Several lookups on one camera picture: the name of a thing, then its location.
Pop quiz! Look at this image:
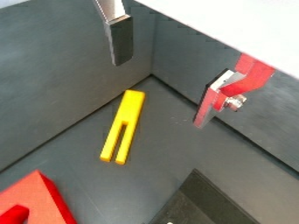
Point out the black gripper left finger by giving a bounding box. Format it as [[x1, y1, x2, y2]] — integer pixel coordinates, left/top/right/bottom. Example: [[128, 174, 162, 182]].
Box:
[[92, 0, 134, 67]]

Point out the yellow two-prong square-circle object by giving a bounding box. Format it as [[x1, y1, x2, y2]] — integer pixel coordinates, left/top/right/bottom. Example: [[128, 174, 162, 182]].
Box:
[[99, 90, 146, 165]]

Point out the red shape-sorter fixture block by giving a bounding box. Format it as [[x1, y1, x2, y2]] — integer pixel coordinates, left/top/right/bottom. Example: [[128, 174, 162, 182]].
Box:
[[0, 170, 78, 224]]

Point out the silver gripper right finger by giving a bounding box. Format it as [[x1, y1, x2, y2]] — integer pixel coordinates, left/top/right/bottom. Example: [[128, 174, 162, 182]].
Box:
[[193, 53, 275, 128]]

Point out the black curved regrasp stand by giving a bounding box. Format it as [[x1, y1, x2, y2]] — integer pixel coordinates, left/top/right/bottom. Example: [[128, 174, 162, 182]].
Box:
[[148, 169, 259, 224]]

